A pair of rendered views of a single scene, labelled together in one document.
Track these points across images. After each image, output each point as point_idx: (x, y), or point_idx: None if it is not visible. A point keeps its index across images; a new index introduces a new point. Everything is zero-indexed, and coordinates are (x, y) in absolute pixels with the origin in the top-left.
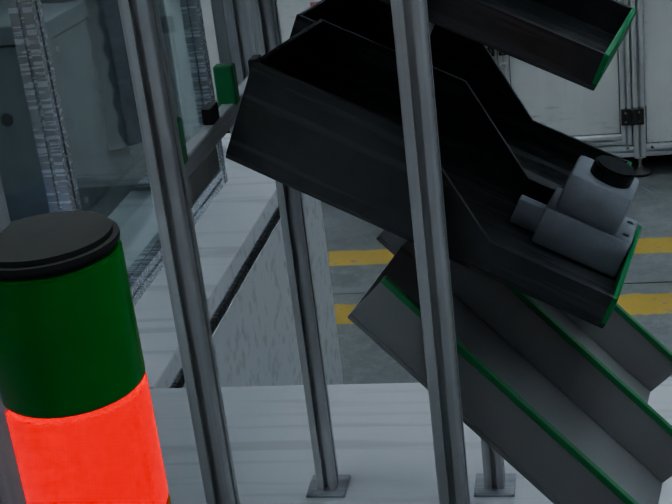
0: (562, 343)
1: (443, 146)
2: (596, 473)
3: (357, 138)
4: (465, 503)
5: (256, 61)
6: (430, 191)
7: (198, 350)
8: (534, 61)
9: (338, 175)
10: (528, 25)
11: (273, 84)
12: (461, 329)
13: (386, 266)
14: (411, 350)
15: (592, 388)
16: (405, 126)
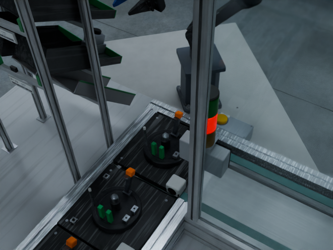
0: (83, 73)
1: (53, 44)
2: (121, 91)
3: (72, 53)
4: (108, 113)
5: (46, 48)
6: (97, 55)
7: (63, 121)
8: (104, 18)
9: (69, 64)
10: (102, 11)
11: (52, 51)
12: (72, 83)
13: (55, 79)
14: (87, 92)
15: (90, 78)
16: (91, 45)
